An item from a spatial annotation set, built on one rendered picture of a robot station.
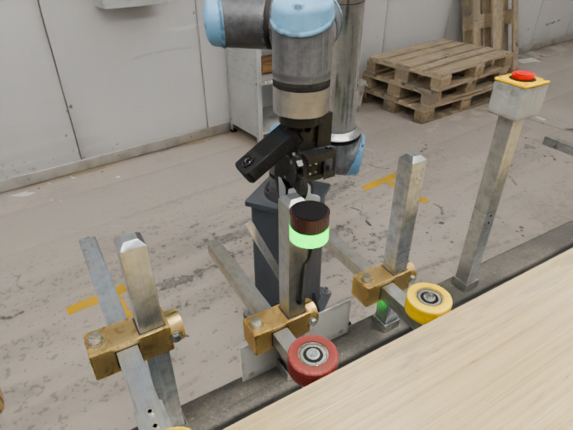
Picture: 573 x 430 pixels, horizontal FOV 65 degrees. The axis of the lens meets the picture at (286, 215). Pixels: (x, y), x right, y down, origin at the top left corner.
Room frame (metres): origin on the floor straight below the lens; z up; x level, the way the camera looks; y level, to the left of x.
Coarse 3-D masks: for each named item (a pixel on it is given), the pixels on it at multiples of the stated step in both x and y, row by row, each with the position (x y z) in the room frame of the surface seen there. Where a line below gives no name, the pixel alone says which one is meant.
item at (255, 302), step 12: (216, 252) 0.78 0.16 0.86; (228, 252) 0.78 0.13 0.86; (228, 264) 0.74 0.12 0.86; (228, 276) 0.72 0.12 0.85; (240, 276) 0.70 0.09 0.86; (240, 288) 0.66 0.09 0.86; (252, 288) 0.66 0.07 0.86; (252, 300) 0.63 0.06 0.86; (264, 300) 0.63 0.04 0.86; (252, 312) 0.62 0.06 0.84; (276, 336) 0.54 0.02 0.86; (288, 336) 0.54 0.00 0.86; (276, 348) 0.54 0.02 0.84; (288, 348) 0.52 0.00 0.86
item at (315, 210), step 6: (300, 204) 0.57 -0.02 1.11; (306, 204) 0.57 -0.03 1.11; (312, 204) 0.57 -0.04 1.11; (318, 204) 0.57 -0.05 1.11; (294, 210) 0.56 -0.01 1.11; (300, 210) 0.56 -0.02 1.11; (306, 210) 0.56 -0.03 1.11; (312, 210) 0.56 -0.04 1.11; (318, 210) 0.56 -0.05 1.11; (324, 210) 0.56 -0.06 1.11; (300, 216) 0.54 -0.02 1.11; (306, 216) 0.54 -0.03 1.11; (312, 216) 0.54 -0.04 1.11; (318, 216) 0.54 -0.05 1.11; (324, 216) 0.54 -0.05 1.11; (300, 234) 0.53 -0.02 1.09; (318, 234) 0.53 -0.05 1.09; (306, 258) 0.56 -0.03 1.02; (300, 276) 0.58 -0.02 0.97; (300, 282) 0.58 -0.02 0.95; (300, 288) 0.58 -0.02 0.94; (300, 294) 0.58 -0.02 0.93; (300, 300) 0.58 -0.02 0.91
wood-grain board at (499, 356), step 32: (512, 288) 0.62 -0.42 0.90; (544, 288) 0.62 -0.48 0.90; (448, 320) 0.54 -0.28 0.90; (480, 320) 0.54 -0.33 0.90; (512, 320) 0.54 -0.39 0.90; (544, 320) 0.54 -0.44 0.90; (384, 352) 0.47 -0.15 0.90; (416, 352) 0.47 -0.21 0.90; (448, 352) 0.47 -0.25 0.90; (480, 352) 0.47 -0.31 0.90; (512, 352) 0.47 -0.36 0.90; (544, 352) 0.47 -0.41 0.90; (320, 384) 0.42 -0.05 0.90; (352, 384) 0.42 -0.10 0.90; (384, 384) 0.42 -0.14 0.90; (416, 384) 0.42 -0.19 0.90; (448, 384) 0.42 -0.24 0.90; (480, 384) 0.42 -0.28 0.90; (512, 384) 0.42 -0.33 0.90; (544, 384) 0.42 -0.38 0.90; (256, 416) 0.36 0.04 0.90; (288, 416) 0.36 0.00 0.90; (320, 416) 0.36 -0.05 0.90; (352, 416) 0.36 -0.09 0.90; (384, 416) 0.36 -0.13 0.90; (416, 416) 0.36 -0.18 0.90; (448, 416) 0.36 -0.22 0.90; (480, 416) 0.36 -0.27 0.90; (512, 416) 0.36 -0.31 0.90; (544, 416) 0.36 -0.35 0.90
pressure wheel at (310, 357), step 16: (304, 336) 0.50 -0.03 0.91; (320, 336) 0.50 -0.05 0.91; (288, 352) 0.47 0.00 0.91; (304, 352) 0.47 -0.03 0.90; (320, 352) 0.47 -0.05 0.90; (336, 352) 0.47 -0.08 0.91; (288, 368) 0.46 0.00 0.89; (304, 368) 0.44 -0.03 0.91; (320, 368) 0.44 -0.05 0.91; (336, 368) 0.45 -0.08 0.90; (304, 384) 0.43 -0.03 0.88
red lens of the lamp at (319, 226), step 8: (304, 200) 0.59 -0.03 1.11; (312, 200) 0.59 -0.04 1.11; (328, 208) 0.56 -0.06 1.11; (328, 216) 0.54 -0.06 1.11; (296, 224) 0.54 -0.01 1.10; (304, 224) 0.53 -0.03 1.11; (312, 224) 0.53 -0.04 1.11; (320, 224) 0.53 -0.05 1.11; (328, 224) 0.55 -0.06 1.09; (304, 232) 0.53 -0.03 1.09; (312, 232) 0.53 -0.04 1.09; (320, 232) 0.53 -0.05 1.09
